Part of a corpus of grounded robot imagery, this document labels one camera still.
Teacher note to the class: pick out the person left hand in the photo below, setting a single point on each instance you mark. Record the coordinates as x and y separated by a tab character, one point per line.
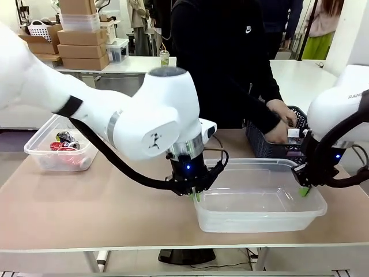
284	111

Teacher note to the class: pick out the person left forearm black sleeve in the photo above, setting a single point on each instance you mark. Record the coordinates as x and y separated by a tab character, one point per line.
274	83

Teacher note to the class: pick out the small white carton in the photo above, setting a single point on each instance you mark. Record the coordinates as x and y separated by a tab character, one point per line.
295	133

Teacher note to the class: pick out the clear lidded storage box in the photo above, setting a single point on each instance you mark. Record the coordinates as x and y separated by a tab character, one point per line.
118	50

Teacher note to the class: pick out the white background table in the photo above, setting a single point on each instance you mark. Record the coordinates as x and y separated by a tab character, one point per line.
299	69
129	66

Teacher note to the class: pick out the small clear plastic container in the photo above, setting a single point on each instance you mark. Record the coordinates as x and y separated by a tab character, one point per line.
43	160

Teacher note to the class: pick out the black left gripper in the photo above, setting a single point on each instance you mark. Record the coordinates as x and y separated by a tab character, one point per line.
188	170

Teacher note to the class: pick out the flat cardboard box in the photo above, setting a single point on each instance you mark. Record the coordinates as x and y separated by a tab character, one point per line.
83	51
82	37
85	63

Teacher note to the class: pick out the crushed red can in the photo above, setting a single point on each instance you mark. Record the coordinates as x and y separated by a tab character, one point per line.
55	145

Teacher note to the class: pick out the green drink plastic cup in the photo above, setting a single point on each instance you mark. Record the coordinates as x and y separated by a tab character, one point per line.
164	59

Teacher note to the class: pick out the bystander dark clothes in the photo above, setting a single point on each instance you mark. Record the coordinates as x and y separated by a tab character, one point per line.
281	23

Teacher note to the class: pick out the white lattice basket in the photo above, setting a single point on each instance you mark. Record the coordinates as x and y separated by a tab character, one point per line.
41	29

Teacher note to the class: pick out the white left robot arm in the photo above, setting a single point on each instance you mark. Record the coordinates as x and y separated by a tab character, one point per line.
161	115

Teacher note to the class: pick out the person torso black hoodie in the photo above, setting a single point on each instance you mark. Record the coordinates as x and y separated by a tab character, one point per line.
219	57

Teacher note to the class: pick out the person right forearm black sleeve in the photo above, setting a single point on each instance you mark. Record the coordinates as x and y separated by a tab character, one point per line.
248	109

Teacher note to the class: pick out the large clear plastic container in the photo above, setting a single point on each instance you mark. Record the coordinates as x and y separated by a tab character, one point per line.
259	202

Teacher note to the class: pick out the bystander beige clothes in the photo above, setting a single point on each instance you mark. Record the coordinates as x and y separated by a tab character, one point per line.
139	26

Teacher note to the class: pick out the person right hand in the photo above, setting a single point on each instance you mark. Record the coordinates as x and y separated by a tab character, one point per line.
276	134

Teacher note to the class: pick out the tall cardboard box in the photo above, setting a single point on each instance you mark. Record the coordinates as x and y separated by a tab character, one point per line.
78	6

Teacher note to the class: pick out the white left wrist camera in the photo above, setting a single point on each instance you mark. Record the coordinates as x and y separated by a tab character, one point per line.
209	130

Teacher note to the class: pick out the open cardboard box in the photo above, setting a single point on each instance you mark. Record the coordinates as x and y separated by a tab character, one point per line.
39	44

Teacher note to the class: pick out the white table leg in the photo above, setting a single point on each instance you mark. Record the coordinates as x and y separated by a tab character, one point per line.
102	261
261	259

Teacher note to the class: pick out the stacked clear plastic bins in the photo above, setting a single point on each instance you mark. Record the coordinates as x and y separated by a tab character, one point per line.
80	22

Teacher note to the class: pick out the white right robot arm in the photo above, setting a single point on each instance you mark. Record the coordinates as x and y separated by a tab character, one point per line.
331	109

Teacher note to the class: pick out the black plastic lattice basket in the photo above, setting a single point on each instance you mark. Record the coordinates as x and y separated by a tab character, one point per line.
259	140

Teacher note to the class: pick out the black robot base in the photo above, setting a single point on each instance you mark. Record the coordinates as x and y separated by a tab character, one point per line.
186	256

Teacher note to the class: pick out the purple package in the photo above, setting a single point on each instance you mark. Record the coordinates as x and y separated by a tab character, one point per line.
294	151

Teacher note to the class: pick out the bystander pink top green trousers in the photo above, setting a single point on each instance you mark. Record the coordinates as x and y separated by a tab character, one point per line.
320	31

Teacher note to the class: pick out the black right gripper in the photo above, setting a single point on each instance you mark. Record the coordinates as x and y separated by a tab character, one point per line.
315	155

